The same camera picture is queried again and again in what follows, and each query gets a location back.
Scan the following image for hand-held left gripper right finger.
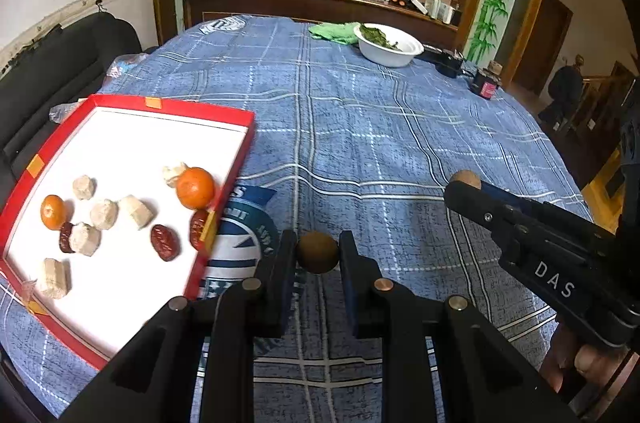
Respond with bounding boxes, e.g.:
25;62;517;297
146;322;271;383
339;230;568;423

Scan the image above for clear plastic bag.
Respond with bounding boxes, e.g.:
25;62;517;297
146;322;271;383
102;52;150;80

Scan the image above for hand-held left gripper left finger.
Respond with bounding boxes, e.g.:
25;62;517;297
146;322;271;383
57;229;299;423

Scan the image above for white bowl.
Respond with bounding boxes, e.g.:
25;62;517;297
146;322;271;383
353;23;425;68

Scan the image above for large orange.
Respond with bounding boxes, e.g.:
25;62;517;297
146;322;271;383
176;167;216;210

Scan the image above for person's right hand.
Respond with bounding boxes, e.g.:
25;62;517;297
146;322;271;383
541;322;628;399

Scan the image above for red box with white inside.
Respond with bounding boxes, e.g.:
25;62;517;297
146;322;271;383
0;93;256;371

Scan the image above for dark jar with red label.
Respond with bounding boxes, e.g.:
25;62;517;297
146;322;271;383
470;60;502;101

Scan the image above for small orange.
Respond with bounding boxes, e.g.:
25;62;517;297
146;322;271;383
40;195;67;229

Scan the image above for round brown fruit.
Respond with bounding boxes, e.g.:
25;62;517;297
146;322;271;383
296;232;341;274
451;170;482;190

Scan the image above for wooden stair railing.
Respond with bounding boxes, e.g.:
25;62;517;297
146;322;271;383
575;60;640;144

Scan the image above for black device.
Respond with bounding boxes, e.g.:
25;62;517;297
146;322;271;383
420;46;468;79

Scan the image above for green cloth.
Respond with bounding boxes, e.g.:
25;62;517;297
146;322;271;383
308;22;362;46

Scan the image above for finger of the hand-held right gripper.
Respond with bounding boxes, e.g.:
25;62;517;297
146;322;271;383
480;183;617;238
444;180;532;255

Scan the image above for cylindrical beige yam chunk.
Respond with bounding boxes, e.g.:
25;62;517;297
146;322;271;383
39;258;72;300

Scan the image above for black sofa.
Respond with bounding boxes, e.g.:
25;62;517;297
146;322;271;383
0;12;156;184

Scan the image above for brown wooden door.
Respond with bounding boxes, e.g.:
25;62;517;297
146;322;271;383
515;0;573;94

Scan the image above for crumpled clear plastic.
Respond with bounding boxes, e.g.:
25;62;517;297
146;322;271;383
48;102;88;124

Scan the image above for green leaves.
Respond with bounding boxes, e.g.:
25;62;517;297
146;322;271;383
360;24;401;51

